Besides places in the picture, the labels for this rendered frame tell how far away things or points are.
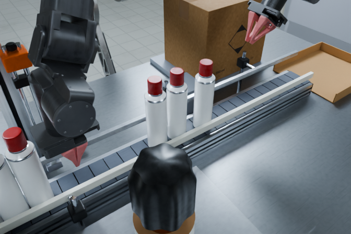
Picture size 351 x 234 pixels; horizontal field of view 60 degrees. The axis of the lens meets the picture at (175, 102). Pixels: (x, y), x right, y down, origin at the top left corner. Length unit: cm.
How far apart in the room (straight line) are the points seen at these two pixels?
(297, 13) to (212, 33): 239
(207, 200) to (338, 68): 85
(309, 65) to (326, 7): 186
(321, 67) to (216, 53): 48
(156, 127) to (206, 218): 23
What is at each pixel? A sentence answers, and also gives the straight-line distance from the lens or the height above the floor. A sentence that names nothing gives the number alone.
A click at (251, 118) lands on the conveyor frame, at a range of 93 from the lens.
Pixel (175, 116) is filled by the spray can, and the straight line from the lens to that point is 76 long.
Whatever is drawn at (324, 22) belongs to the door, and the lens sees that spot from 320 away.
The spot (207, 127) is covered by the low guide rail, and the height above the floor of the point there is 91.
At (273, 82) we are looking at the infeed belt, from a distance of 108.
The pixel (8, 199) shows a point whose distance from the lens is 68.
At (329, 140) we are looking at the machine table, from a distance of 100.
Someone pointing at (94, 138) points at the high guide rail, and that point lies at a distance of 73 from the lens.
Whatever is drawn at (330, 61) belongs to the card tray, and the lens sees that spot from 140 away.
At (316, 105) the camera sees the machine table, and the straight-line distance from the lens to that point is 111.
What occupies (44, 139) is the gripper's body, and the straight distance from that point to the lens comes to 54.
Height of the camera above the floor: 145
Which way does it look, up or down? 37 degrees down
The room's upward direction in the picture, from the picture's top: straight up
